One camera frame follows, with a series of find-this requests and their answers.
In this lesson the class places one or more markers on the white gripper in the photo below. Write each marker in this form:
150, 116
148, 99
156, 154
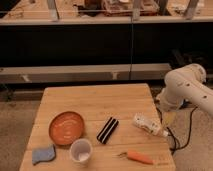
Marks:
168, 118

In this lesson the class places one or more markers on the black striped eraser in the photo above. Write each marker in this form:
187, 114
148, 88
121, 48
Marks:
107, 130

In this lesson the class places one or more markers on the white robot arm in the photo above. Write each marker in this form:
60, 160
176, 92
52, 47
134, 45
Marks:
184, 83

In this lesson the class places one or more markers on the white ceramic cup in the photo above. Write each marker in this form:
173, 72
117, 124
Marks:
80, 151

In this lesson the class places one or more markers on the orange toy carrot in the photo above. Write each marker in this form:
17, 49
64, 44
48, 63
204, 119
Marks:
136, 156

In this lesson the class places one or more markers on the orange plate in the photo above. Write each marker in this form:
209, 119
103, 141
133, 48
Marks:
66, 127

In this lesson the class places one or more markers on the blue sponge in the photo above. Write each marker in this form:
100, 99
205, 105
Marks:
43, 154

